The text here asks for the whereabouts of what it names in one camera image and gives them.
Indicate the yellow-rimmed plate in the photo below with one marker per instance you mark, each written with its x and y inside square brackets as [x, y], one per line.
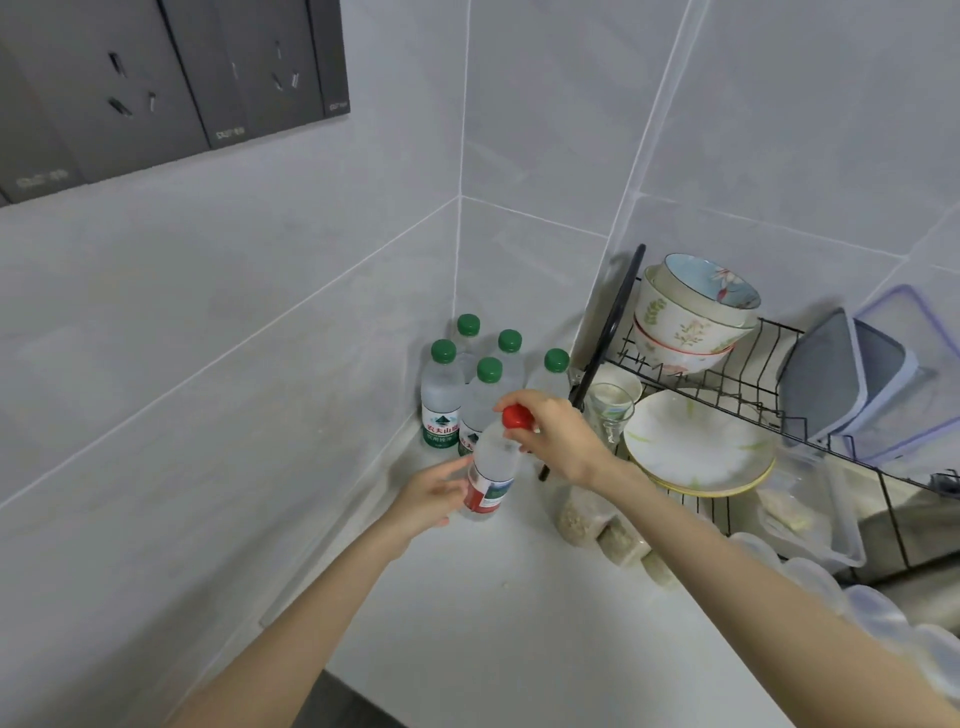
[739, 491]

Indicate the person's left hand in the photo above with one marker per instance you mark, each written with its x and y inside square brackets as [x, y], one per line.
[427, 506]

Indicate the dark grey wall socket panel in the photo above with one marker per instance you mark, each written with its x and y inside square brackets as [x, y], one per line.
[112, 112]

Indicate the white leaf print plate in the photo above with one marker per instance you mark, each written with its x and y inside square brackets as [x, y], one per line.
[697, 442]

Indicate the person's left forearm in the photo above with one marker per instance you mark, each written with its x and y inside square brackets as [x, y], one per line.
[300, 637]

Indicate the row of clear grain jars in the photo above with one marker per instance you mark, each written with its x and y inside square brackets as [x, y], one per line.
[581, 517]

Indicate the white leaf print bowl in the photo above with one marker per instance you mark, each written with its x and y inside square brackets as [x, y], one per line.
[675, 322]

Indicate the clear plastic container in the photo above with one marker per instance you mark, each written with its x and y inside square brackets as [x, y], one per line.
[922, 420]

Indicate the grey plastic lid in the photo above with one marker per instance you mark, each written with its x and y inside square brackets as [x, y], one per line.
[817, 375]

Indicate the white red-rimmed bowl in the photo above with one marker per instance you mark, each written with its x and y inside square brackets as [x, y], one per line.
[682, 364]

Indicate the clear red-capped water bottle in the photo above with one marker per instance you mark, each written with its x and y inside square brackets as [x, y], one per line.
[491, 465]

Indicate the person's right forearm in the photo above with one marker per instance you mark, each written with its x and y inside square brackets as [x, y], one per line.
[750, 592]

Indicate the clear green-capped water bottle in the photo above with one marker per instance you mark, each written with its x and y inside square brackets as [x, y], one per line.
[556, 361]
[510, 341]
[469, 325]
[480, 397]
[440, 397]

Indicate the clear glass cup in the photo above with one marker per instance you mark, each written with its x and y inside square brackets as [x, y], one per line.
[607, 420]

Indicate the clear plastic box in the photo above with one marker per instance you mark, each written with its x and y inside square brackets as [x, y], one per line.
[810, 495]

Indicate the person's right hand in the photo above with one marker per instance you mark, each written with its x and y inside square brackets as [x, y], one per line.
[566, 442]

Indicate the white cup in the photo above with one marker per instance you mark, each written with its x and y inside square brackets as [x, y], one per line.
[628, 375]

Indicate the blue floral bowl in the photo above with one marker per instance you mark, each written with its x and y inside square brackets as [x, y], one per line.
[697, 274]

